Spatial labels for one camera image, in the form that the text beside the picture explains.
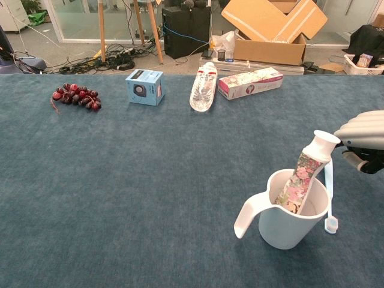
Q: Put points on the red grape bunch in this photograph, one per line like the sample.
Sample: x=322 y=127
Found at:
x=75 y=96

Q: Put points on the floral pink box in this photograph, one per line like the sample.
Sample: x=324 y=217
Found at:
x=249 y=85

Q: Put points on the colourful small carton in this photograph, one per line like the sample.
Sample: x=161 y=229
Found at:
x=364 y=60

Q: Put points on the open brown cardboard box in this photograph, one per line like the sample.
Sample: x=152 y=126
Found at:
x=270 y=52

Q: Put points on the floral toothpaste tube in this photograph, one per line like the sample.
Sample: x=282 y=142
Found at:
x=306 y=177

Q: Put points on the blue grey machine base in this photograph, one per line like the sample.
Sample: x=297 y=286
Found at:
x=6 y=66

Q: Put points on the light blue toothbrush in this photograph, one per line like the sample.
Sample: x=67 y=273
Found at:
x=330 y=180

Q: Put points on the white plastic bag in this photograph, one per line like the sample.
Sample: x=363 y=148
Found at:
x=225 y=40

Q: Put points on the flattened brown cardboard box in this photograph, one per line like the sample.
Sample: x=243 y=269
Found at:
x=258 y=18

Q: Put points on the white plastic basket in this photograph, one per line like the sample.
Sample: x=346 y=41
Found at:
x=351 y=67

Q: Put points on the blue table mat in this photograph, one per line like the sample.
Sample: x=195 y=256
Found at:
x=90 y=195

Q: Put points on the white cabinet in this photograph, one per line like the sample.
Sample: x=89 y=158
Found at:
x=12 y=18

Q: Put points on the black cloth cover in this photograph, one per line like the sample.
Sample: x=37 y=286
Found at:
x=366 y=39

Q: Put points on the black metal bracket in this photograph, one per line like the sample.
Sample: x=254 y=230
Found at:
x=309 y=66

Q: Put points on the black computer tower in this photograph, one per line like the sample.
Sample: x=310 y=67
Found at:
x=186 y=36

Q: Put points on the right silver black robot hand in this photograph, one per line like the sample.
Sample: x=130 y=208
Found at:
x=366 y=129

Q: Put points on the green bag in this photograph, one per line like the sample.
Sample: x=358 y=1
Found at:
x=37 y=18

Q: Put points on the wooden stand leg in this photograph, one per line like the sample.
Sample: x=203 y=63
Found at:
x=155 y=30
x=102 y=30
x=139 y=21

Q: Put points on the clear plastic water bottle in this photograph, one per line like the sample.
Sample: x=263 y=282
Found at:
x=202 y=93

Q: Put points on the aluminium profile rail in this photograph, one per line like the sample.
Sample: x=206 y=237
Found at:
x=288 y=69

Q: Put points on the light blue speaker box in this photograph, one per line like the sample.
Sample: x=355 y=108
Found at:
x=144 y=90

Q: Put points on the black mesh pen holder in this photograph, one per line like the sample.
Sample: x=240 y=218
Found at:
x=221 y=55

